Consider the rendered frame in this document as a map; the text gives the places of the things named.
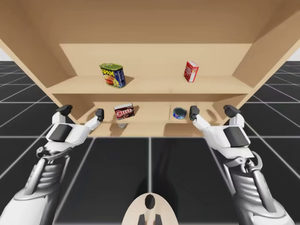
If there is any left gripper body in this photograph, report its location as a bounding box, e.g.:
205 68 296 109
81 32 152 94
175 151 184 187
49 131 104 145
45 121 91 149

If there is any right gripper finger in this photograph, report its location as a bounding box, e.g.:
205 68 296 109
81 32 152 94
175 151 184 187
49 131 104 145
223 104 246 128
188 105 212 132

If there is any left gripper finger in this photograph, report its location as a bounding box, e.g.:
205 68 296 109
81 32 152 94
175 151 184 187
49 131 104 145
83 108 105 132
51 104 74 124

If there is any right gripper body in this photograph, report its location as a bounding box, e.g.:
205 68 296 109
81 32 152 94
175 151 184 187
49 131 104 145
201 123 255 160

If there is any blue flat can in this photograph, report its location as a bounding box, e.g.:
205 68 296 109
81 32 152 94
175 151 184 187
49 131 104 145
172 107 188 120

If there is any dark red carton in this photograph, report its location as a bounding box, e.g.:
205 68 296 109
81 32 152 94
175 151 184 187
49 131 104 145
113 103 135 120

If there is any red and white carton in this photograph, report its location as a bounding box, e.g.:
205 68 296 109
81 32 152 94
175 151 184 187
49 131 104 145
183 60 199 83

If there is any green and blue rectangular can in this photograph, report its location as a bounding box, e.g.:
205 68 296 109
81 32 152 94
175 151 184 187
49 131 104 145
98 62 127 89

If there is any pale wooden shelf unit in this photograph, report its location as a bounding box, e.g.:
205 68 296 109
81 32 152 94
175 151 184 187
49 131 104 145
0 0 300 138

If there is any tan robot part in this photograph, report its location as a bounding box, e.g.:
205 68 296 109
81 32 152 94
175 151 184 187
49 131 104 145
121 192 180 225

